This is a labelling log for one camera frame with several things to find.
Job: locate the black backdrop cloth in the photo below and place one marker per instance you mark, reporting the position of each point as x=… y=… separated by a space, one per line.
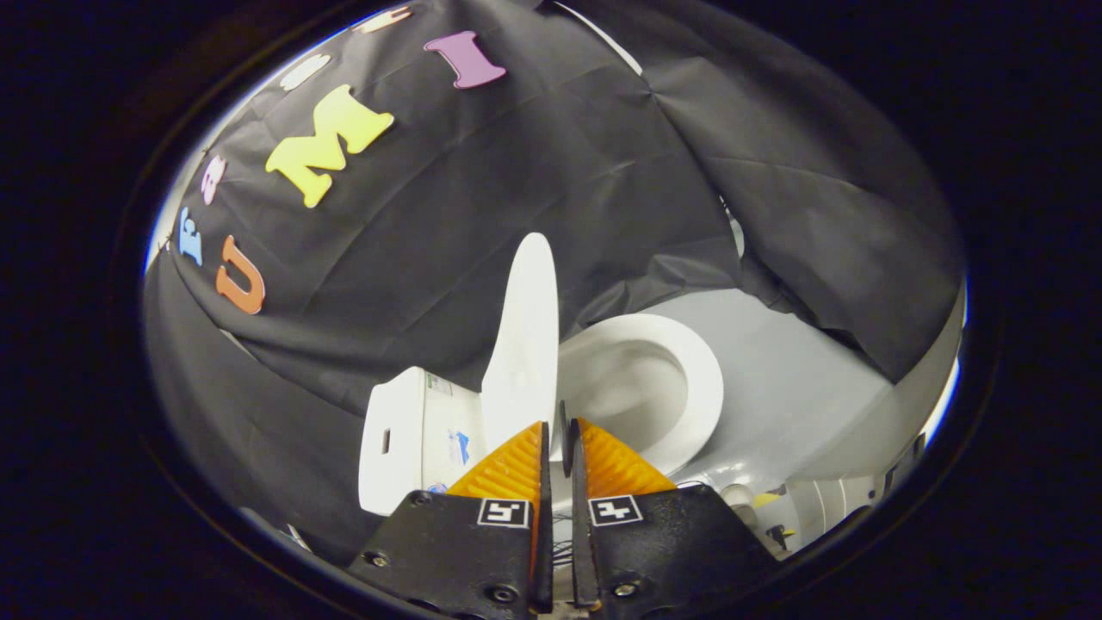
x=534 y=172

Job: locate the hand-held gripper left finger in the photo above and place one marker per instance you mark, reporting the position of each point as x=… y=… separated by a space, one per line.
x=544 y=525

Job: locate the dark grey round lid tab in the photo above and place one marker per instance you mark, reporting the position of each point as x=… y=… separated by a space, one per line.
x=565 y=430

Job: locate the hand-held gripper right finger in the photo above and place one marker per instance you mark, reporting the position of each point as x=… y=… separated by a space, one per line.
x=580 y=534

